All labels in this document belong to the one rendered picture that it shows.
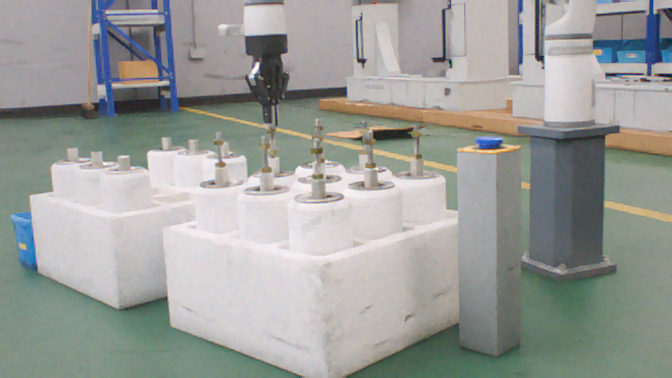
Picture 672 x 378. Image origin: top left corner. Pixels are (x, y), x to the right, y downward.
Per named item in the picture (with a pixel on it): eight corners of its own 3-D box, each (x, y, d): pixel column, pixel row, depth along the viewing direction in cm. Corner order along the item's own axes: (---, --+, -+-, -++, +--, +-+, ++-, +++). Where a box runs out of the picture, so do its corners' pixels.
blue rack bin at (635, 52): (655, 61, 717) (656, 38, 713) (689, 60, 683) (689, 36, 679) (614, 63, 698) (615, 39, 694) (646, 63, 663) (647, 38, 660)
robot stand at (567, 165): (569, 255, 171) (571, 120, 165) (617, 271, 157) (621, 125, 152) (515, 265, 165) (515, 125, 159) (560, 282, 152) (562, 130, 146)
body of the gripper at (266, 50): (273, 30, 130) (276, 86, 131) (295, 30, 137) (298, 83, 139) (234, 32, 133) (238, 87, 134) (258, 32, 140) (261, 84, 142)
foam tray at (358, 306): (325, 275, 163) (321, 192, 160) (481, 312, 136) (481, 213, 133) (169, 326, 136) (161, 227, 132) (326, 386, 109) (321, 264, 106)
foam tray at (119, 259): (185, 240, 200) (180, 171, 196) (280, 266, 171) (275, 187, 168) (38, 273, 174) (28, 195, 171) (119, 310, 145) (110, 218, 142)
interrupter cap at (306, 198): (354, 197, 116) (353, 193, 116) (326, 207, 110) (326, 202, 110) (312, 194, 120) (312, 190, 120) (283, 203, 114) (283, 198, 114)
